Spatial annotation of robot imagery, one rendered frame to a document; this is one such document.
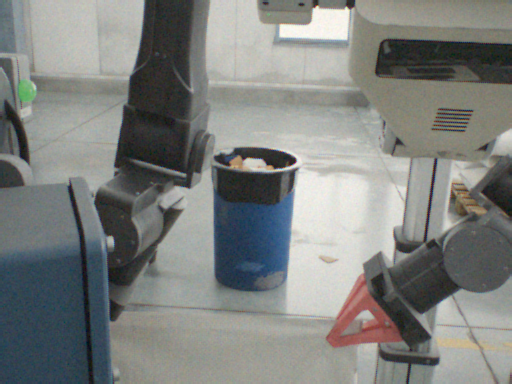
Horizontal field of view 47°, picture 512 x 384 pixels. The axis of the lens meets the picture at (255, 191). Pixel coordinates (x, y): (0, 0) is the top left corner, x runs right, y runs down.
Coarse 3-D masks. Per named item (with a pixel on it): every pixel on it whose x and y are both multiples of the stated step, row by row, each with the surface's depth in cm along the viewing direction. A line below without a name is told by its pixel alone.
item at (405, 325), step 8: (360, 280) 62; (352, 288) 63; (360, 288) 61; (352, 296) 62; (344, 304) 63; (400, 312) 60; (376, 320) 63; (400, 320) 60; (408, 320) 58; (368, 328) 63; (376, 328) 63; (400, 328) 58; (408, 328) 57; (400, 336) 57; (408, 336) 57; (408, 344) 57; (416, 344) 57
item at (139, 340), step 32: (128, 320) 63; (160, 320) 63; (192, 320) 63; (224, 320) 63; (256, 320) 63; (288, 320) 63; (320, 320) 62; (128, 352) 64; (160, 352) 64; (192, 352) 64; (224, 352) 64; (256, 352) 64; (288, 352) 64; (320, 352) 64; (352, 352) 63
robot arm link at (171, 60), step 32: (160, 0) 48; (192, 0) 48; (160, 32) 49; (192, 32) 49; (160, 64) 50; (192, 64) 51; (128, 96) 53; (160, 96) 52; (192, 96) 52; (128, 128) 54; (160, 128) 54; (192, 128) 53; (160, 160) 55
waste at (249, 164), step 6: (234, 162) 307; (240, 162) 308; (246, 162) 306; (252, 162) 307; (258, 162) 306; (264, 162) 311; (288, 162) 297; (240, 168) 284; (246, 168) 285; (252, 168) 291; (258, 168) 293; (264, 168) 291; (270, 168) 299
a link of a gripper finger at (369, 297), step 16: (368, 272) 62; (368, 288) 59; (352, 304) 60; (368, 304) 59; (384, 304) 59; (352, 320) 61; (384, 320) 60; (336, 336) 62; (352, 336) 62; (368, 336) 61; (384, 336) 60
